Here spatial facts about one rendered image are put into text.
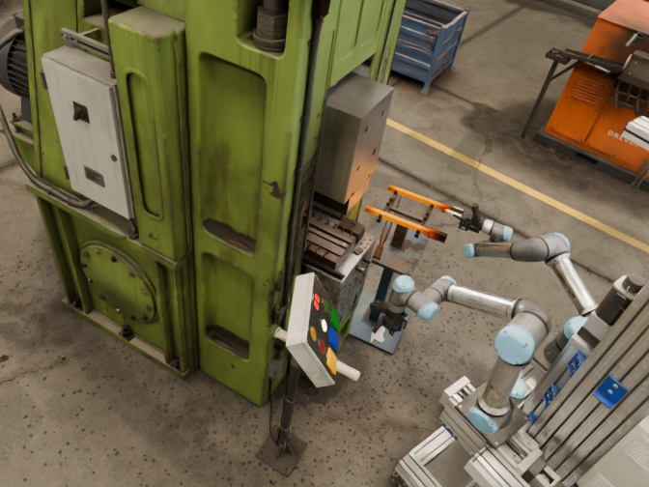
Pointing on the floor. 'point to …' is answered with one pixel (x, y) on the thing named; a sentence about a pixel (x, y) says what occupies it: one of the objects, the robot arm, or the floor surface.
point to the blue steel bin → (428, 40)
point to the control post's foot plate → (268, 453)
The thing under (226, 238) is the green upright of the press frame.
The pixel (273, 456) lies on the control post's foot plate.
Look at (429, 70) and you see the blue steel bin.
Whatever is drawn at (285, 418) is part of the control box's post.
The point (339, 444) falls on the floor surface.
